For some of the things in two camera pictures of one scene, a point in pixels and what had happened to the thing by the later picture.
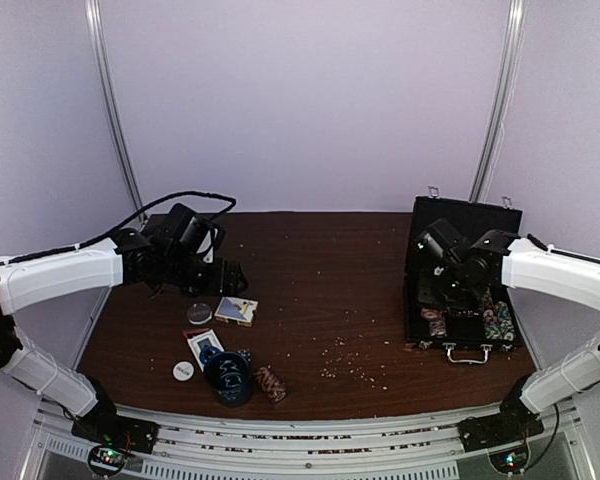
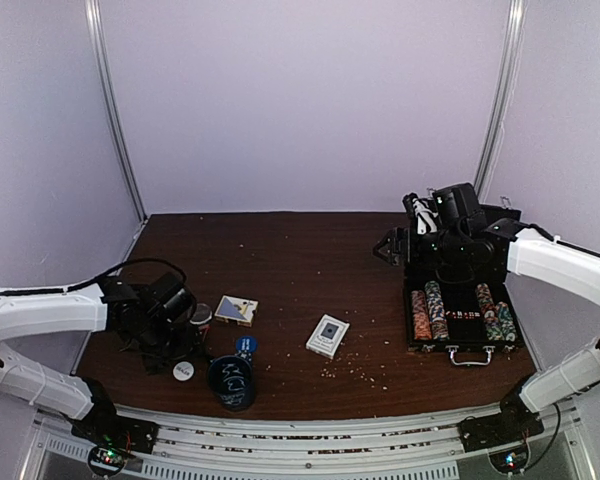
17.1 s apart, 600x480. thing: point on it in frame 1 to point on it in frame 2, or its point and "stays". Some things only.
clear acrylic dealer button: x=199 y=313 stays
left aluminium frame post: x=95 y=12 stays
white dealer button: x=183 y=371 stays
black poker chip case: x=468 y=334 stays
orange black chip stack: x=437 y=321 to x=420 y=315
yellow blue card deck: x=240 y=310 stays
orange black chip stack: x=267 y=380 to x=486 y=301
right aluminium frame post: x=504 y=98 stays
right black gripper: x=425 y=296 to x=409 y=254
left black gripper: x=220 y=285 to x=190 y=346
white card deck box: x=198 y=338 to x=327 y=336
